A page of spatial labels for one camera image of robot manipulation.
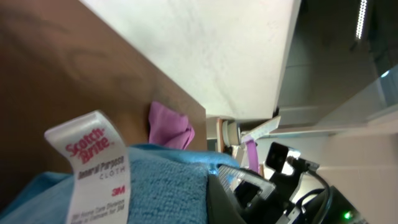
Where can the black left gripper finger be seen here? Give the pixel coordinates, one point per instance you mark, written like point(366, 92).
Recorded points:
point(219, 208)

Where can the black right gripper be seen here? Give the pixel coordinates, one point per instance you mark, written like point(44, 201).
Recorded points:
point(255, 199)

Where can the blue microfiber cloth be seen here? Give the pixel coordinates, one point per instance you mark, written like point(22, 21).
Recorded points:
point(167, 186)

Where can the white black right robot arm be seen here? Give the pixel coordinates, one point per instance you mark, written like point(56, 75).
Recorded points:
point(323, 205)

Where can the crumpled purple cloth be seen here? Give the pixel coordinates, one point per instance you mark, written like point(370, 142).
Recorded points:
point(169, 128)

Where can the white cloth label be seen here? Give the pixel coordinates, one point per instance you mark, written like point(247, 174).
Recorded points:
point(101, 168)

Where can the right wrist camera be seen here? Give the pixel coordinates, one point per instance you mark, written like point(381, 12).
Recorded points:
point(276, 159)

